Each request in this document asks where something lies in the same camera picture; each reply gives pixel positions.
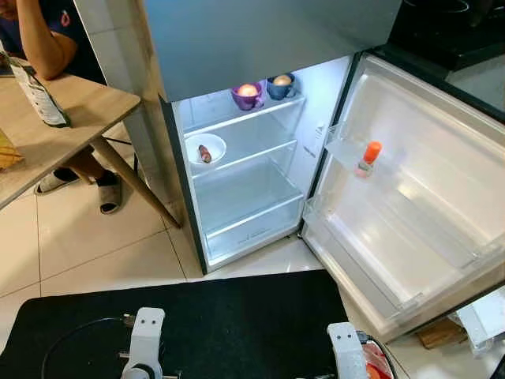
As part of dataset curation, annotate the purple cup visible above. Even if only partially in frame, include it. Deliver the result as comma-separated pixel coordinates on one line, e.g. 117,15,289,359
230,81,266,112

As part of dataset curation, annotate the red and white bowl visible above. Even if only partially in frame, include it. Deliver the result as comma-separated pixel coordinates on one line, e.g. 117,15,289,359
359,336,399,379

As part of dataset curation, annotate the blue cup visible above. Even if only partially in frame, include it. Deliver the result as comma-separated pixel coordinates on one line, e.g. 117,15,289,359
266,73,297,101

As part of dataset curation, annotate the person torso dark blue shirt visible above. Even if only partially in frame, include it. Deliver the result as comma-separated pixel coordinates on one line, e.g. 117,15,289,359
0,0,107,84

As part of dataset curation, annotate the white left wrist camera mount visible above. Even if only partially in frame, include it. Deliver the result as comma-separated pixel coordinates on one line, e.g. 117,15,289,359
122,307,166,379

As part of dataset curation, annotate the small orange-capped bottle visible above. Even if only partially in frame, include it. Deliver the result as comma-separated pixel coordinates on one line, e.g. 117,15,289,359
357,141,383,178

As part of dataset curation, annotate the wooden table leg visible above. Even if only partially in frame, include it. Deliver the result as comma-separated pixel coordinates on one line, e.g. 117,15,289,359
88,136,182,228

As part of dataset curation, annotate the white foam board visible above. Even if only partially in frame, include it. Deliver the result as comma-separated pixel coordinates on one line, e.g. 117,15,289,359
454,288,505,356

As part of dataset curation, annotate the person bare lower leg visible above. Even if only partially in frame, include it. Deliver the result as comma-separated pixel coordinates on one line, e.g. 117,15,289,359
59,146,107,186

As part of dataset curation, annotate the green and white snack bag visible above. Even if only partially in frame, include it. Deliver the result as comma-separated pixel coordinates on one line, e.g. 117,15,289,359
8,54,72,129

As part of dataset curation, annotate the grey steel fridge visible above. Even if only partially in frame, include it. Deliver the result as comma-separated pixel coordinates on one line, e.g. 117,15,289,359
142,0,405,276

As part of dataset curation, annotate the flat brown cardboard box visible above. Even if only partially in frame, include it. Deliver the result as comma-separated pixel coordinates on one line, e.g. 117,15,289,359
416,318,468,350

